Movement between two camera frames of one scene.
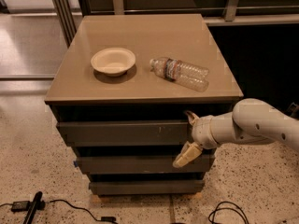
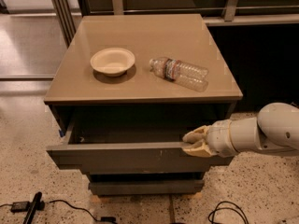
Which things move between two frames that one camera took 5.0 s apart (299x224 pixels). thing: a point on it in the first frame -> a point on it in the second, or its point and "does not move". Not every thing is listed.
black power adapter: (18, 206) does not move
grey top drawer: (126, 133) -> (202, 147)
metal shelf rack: (220, 5) does not move
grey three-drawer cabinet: (121, 94) does not move
